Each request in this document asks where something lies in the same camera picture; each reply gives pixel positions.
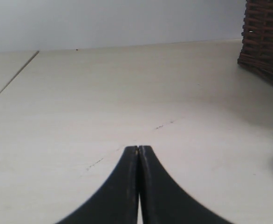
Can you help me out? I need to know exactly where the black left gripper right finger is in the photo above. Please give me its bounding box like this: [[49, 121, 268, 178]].
[[138, 146, 227, 224]]

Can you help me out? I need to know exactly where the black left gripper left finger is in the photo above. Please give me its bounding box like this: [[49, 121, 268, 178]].
[[59, 146, 139, 224]]

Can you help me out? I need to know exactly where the dark brown wicker basket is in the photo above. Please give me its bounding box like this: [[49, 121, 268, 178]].
[[238, 0, 273, 85]]

